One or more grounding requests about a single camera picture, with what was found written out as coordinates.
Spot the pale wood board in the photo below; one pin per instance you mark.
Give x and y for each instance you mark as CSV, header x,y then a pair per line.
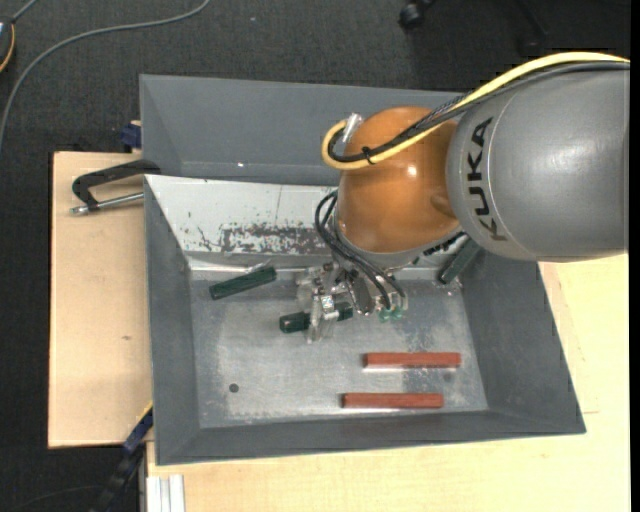
x,y
97,310

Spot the red-brown flat block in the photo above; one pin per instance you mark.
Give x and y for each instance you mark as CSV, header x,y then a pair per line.
x,y
392,400
412,360

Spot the grey metal bin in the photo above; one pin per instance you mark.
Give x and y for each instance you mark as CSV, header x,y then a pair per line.
x,y
280,370

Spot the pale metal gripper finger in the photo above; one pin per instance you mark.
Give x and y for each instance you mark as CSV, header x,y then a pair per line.
x,y
313,325
328,314

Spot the dark green flat block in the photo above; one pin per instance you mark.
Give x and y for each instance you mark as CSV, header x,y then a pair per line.
x,y
457,265
292,322
243,283

